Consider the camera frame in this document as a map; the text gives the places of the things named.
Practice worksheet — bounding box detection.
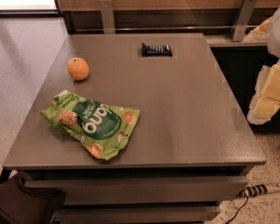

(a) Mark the grey lower drawer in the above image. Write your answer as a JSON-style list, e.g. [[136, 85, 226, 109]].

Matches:
[[56, 206, 220, 224]]

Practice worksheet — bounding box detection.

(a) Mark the metal rail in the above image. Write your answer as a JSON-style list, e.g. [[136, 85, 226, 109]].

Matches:
[[75, 25, 257, 34]]

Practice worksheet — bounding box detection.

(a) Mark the black chair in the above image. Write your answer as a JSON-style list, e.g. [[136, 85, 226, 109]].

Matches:
[[0, 174, 65, 224]]

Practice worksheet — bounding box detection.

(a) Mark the grey drawer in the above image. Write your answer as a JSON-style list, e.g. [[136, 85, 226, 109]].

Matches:
[[25, 176, 247, 205], [56, 206, 220, 224]]

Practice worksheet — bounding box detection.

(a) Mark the metal wall bracket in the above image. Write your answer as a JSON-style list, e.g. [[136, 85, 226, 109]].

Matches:
[[231, 0, 258, 42], [99, 0, 116, 34]]

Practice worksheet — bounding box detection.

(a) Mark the green rice chip bag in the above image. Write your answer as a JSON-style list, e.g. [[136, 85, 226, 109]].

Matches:
[[41, 91, 140, 161]]

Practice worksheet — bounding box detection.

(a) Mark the right metal wall bracket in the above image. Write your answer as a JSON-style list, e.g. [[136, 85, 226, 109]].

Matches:
[[231, 0, 258, 42]]

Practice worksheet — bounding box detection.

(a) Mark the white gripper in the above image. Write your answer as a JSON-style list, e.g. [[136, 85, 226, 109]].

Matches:
[[246, 17, 280, 125]]

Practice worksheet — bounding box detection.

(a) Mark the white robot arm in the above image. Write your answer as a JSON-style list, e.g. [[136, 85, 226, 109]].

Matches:
[[246, 7, 280, 125]]

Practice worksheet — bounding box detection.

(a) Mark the white power strip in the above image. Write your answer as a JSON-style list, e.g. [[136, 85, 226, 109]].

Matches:
[[237, 183, 280, 198]]

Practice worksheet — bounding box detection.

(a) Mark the blue rxbar blueberry bar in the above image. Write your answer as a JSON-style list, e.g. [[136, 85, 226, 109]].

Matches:
[[141, 44, 173, 57]]

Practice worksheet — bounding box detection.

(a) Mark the orange fruit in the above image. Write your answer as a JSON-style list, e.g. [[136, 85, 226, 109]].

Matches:
[[67, 57, 90, 81]]

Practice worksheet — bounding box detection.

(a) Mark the grey upper drawer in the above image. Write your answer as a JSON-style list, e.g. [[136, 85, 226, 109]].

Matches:
[[25, 176, 247, 205]]

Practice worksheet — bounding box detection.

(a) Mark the black cable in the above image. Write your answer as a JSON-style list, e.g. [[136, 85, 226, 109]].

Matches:
[[224, 195, 250, 224]]

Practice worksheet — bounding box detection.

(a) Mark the left metal wall bracket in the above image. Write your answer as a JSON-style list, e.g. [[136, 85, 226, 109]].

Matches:
[[99, 0, 116, 34]]

